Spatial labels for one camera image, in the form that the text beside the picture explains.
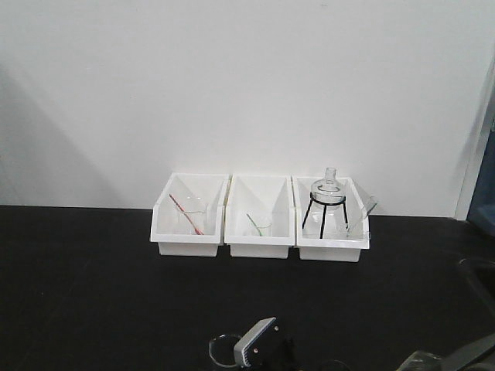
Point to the green stirring rod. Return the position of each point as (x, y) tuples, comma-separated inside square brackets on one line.
[(254, 225)]

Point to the glass beaker in middle bin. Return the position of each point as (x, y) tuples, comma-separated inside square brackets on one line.
[(264, 221)]

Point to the white storage bin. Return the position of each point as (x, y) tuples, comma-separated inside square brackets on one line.
[(334, 246), (213, 188), (268, 194)]

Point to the black wire tripod stand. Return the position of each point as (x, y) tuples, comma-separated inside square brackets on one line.
[(323, 216)]

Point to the glass beaker in bin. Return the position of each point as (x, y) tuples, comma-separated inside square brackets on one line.
[(197, 210), (264, 221)]

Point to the red stirring rod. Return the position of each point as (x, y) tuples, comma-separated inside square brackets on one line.
[(196, 229)]

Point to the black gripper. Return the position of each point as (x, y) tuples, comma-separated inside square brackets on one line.
[(283, 357)]

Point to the clear plastic bin divider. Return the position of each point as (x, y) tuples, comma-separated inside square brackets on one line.
[(358, 226)]

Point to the white left storage bin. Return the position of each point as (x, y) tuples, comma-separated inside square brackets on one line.
[(213, 188)]

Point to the clear glass beaker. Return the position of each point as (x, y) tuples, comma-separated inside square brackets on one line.
[(221, 350)]

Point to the white middle storage bin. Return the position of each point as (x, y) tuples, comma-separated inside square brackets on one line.
[(268, 194)]

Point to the glass beaker in left bin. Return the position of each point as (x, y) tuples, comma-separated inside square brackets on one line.
[(197, 210)]

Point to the round glass flask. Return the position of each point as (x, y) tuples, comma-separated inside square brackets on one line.
[(328, 189)]

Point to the white right storage bin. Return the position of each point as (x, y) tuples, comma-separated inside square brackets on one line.
[(334, 246)]

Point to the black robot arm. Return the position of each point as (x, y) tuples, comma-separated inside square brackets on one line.
[(476, 355)]

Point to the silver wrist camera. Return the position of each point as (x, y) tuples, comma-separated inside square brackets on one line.
[(253, 342)]

